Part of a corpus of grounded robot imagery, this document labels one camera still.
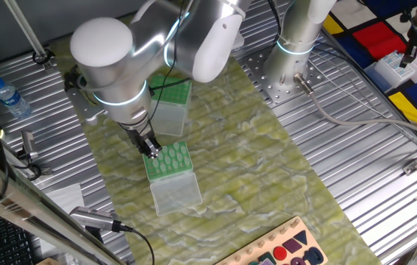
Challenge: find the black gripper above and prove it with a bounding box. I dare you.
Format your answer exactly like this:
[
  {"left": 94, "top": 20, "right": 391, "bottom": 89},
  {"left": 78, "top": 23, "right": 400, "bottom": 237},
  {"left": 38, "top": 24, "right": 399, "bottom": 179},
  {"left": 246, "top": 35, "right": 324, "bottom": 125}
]
[{"left": 121, "top": 121, "right": 162, "bottom": 160}]

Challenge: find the green rack pipette tip box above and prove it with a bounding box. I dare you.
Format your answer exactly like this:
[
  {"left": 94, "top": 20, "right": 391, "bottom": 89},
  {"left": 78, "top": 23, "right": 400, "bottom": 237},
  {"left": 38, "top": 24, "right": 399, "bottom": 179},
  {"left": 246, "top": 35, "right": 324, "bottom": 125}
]
[
  {"left": 141, "top": 141, "right": 204, "bottom": 218},
  {"left": 148, "top": 74, "right": 193, "bottom": 138}
]

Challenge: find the white pipette tip box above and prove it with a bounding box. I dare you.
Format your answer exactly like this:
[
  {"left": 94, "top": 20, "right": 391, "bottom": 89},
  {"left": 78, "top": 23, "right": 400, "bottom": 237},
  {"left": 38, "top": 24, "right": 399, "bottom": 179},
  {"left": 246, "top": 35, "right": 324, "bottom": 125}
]
[{"left": 363, "top": 50, "right": 417, "bottom": 93}]

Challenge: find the green marble pattern mat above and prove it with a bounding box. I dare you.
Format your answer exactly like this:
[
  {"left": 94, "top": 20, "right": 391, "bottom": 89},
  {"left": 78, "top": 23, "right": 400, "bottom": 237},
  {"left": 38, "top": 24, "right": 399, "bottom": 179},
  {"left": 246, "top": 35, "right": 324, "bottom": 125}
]
[{"left": 49, "top": 35, "right": 382, "bottom": 265}]

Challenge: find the white paper sheet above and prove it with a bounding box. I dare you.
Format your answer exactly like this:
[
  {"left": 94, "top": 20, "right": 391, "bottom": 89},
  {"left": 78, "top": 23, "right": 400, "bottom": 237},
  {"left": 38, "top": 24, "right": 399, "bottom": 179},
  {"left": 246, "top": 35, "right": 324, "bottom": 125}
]
[{"left": 44, "top": 183, "right": 86, "bottom": 222}]

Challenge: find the clear water bottle blue cap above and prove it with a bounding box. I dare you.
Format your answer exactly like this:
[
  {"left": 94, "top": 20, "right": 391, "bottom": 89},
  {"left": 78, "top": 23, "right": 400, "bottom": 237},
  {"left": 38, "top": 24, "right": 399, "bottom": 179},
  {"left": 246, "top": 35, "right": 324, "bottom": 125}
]
[{"left": 0, "top": 76, "right": 33, "bottom": 120}]

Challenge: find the red circle block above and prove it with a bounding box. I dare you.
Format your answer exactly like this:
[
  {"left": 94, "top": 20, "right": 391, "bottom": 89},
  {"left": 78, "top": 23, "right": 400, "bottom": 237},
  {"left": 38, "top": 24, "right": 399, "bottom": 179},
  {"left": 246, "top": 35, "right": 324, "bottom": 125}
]
[{"left": 273, "top": 245, "right": 288, "bottom": 261}]

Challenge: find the wooden shape sorter board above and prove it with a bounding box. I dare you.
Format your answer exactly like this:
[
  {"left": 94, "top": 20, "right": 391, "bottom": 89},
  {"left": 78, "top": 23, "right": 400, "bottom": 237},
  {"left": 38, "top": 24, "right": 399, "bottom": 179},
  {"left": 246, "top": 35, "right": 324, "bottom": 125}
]
[{"left": 214, "top": 216, "right": 329, "bottom": 265}]

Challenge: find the purple square block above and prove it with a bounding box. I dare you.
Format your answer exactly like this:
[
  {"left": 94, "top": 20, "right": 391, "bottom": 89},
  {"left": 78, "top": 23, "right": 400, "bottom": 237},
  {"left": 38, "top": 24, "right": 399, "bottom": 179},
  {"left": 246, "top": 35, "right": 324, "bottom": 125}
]
[{"left": 282, "top": 238, "right": 304, "bottom": 254}]

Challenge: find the black keyboard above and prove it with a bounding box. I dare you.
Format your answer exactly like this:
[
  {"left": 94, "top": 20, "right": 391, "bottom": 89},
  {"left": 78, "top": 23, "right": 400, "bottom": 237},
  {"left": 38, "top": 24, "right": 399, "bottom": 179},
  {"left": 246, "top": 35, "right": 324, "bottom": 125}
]
[{"left": 0, "top": 208, "right": 38, "bottom": 265}]

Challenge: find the aluminium pole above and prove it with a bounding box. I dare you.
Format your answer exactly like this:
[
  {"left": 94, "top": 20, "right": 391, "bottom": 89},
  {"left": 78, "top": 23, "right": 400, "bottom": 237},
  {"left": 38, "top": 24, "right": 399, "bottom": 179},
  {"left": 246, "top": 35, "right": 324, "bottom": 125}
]
[{"left": 4, "top": 0, "right": 55, "bottom": 71}]

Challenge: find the navy triangle block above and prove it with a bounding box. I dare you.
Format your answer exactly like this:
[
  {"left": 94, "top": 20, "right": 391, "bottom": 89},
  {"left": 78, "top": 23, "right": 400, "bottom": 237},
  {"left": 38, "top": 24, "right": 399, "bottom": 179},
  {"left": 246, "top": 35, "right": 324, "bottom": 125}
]
[{"left": 293, "top": 230, "right": 309, "bottom": 246}]

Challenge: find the navy rounded block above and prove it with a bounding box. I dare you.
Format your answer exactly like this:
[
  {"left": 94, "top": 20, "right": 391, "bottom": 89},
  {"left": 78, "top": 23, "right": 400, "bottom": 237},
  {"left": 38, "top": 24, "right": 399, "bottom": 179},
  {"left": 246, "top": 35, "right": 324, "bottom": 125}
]
[{"left": 302, "top": 247, "right": 324, "bottom": 265}]

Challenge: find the colourful Mondrian pattern cloth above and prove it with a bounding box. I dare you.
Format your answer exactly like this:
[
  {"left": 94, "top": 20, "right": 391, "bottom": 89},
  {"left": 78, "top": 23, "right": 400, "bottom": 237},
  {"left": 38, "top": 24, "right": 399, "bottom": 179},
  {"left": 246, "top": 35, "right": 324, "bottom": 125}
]
[{"left": 321, "top": 0, "right": 417, "bottom": 143}]

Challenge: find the background black gripper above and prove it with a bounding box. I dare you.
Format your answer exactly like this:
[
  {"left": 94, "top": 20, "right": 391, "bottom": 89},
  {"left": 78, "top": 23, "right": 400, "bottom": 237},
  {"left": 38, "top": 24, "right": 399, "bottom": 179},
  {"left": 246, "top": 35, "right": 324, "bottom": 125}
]
[{"left": 399, "top": 31, "right": 417, "bottom": 69}]

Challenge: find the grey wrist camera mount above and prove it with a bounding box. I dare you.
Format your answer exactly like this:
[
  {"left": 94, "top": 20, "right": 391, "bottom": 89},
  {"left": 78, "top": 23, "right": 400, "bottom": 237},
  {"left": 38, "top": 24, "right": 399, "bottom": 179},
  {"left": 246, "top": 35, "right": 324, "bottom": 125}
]
[{"left": 63, "top": 65, "right": 107, "bottom": 127}]

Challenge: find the black camera cable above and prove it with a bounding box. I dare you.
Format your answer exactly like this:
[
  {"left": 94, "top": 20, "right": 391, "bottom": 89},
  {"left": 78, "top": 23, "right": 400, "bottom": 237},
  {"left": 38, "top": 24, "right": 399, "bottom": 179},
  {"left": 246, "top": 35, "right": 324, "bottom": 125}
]
[{"left": 111, "top": 219, "right": 156, "bottom": 265}]

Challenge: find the silver camera with black mount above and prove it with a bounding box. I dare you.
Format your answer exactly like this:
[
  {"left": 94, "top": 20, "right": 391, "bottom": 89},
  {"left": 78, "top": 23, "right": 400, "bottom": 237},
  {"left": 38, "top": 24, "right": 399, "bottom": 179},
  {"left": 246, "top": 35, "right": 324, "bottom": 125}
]
[{"left": 68, "top": 205, "right": 121, "bottom": 244}]

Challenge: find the small silver camera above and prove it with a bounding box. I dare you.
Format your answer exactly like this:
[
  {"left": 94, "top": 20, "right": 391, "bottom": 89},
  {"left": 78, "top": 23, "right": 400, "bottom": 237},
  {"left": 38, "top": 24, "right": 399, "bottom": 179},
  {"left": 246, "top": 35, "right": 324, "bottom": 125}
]
[{"left": 20, "top": 130, "right": 39, "bottom": 160}]

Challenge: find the black looped cable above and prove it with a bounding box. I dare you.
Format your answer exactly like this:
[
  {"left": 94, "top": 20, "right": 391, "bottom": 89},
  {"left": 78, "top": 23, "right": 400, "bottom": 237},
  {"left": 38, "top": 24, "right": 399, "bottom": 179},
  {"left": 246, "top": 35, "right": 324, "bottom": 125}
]
[{"left": 7, "top": 146, "right": 53, "bottom": 181}]

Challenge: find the aluminium frame beam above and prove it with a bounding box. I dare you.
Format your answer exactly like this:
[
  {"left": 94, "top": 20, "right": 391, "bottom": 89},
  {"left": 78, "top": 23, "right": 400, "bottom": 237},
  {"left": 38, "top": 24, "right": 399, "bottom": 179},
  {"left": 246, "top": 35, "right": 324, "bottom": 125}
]
[{"left": 0, "top": 145, "right": 128, "bottom": 265}]

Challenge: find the silver perforated base plate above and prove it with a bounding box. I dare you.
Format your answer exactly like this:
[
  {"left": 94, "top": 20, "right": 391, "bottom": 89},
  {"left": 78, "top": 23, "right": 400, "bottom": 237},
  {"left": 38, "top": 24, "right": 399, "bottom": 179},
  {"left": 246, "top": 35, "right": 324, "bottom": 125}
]
[{"left": 242, "top": 44, "right": 327, "bottom": 107}]

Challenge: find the thick grey cable with connector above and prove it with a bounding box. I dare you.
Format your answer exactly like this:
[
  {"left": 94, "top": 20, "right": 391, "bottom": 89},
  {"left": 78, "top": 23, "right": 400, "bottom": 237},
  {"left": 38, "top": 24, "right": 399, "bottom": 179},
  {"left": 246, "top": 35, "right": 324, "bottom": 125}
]
[{"left": 293, "top": 72, "right": 417, "bottom": 145}]

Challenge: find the black base cable bundle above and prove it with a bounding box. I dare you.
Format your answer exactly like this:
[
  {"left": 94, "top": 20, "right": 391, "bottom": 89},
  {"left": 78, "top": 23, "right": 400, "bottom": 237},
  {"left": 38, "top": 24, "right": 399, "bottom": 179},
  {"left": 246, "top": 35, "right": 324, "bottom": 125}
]
[{"left": 266, "top": 0, "right": 285, "bottom": 40}]

